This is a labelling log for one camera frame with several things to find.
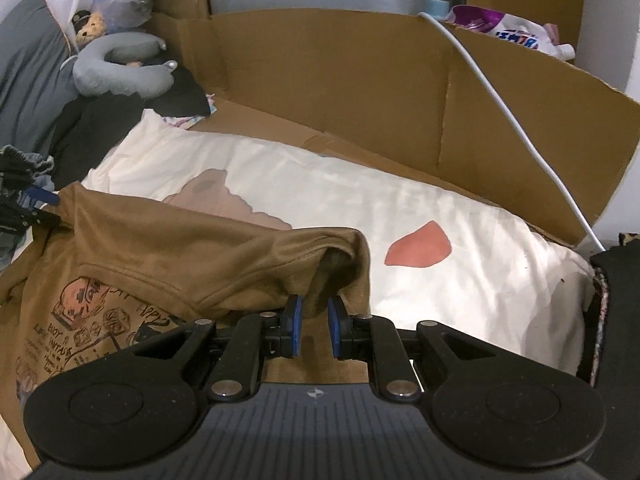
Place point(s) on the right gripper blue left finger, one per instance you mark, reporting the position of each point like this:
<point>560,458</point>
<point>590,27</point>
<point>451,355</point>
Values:
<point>286,330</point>

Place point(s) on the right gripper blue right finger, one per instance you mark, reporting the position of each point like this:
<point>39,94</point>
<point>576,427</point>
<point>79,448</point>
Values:
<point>340,328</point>

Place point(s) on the brown printed t-shirt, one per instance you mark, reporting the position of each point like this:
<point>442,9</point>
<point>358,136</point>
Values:
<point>119,270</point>

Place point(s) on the grey blue pillow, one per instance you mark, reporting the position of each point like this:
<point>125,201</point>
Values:
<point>36,80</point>

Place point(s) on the black garment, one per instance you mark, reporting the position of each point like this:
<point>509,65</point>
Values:
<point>88,128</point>

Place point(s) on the white patterned bed sheet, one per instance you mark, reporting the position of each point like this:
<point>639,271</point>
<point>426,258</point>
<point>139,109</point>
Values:
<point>433,253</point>

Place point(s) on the grey neck pillow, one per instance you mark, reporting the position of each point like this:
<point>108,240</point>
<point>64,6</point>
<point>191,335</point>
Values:
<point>116,63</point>

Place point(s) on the teddy bear toy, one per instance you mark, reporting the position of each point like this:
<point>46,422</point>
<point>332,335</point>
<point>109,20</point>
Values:
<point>88,26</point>

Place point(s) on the black storage bag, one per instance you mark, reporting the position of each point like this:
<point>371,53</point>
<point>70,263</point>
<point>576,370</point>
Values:
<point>610,361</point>

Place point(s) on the light blue bottle cap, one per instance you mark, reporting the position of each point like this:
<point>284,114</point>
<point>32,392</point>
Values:
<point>438,9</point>

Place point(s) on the purple white detergent bag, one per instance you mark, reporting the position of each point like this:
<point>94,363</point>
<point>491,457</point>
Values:
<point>508,27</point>

